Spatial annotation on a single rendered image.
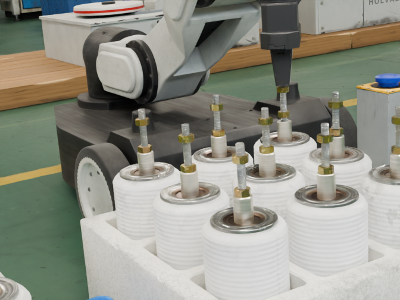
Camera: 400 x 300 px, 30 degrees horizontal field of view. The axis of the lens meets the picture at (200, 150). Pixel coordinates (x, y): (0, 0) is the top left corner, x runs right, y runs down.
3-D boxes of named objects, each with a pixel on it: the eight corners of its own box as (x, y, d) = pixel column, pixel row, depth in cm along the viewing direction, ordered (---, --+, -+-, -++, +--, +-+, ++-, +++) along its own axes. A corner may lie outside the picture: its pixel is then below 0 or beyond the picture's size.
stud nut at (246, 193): (254, 194, 82) (253, 187, 82) (244, 199, 81) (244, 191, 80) (240, 191, 83) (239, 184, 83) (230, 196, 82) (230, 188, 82)
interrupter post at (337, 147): (349, 158, 104) (348, 134, 103) (337, 161, 102) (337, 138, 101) (335, 154, 106) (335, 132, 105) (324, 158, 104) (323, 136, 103)
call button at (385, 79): (369, 88, 117) (369, 75, 117) (388, 84, 119) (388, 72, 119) (388, 91, 114) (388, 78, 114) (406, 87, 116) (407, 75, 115)
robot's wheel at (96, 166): (79, 233, 150) (68, 137, 145) (102, 227, 153) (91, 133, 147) (123, 266, 134) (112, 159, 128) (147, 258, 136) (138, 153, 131)
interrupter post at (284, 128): (294, 140, 114) (293, 119, 113) (290, 144, 112) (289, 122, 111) (279, 139, 115) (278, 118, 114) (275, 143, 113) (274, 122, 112)
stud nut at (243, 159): (252, 161, 81) (252, 153, 81) (243, 165, 80) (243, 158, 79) (238, 158, 82) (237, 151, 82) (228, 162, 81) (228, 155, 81)
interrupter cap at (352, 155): (375, 156, 103) (375, 152, 103) (340, 169, 99) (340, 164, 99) (333, 147, 109) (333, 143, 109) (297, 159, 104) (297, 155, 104)
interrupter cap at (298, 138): (315, 136, 116) (315, 131, 115) (302, 149, 109) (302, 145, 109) (268, 134, 119) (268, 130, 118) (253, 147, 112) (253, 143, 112)
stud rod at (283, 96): (279, 127, 113) (277, 78, 111) (283, 125, 114) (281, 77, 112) (284, 128, 112) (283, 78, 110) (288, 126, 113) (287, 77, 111)
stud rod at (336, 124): (339, 144, 104) (338, 90, 102) (340, 146, 103) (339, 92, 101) (332, 144, 104) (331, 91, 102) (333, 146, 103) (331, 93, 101)
